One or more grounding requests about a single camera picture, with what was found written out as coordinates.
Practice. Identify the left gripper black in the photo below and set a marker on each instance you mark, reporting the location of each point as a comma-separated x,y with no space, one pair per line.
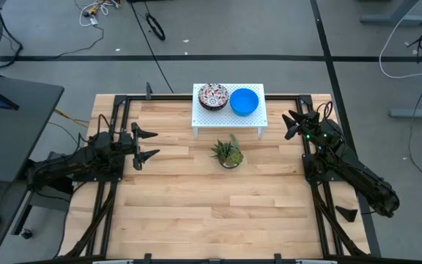
136,146

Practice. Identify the black caster wheel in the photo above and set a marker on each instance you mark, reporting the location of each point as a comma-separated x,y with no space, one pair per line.
26,233

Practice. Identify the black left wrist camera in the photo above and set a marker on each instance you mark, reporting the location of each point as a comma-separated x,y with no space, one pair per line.
125,138

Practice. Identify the grey desk foot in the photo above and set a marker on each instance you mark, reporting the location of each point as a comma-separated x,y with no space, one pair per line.
416,113
398,19

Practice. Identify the white perforated metal shelf riser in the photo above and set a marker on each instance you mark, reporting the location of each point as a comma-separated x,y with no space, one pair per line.
214,119

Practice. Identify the dark grey desk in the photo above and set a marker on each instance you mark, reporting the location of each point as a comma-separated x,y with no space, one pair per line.
20,139

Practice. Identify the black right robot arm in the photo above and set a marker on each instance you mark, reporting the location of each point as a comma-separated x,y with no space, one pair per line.
365,183

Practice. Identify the succulent plant in black pot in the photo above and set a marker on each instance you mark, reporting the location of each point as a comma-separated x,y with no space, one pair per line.
229,155

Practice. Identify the black triangular plastic part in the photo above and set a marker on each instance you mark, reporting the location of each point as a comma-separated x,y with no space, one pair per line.
348,214

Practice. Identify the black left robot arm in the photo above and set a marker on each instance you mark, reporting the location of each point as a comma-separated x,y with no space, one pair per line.
68,165

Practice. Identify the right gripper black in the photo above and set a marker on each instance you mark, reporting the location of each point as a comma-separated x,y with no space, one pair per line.
310,126

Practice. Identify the black aluminium table frame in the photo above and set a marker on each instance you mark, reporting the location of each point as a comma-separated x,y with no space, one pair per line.
121,98

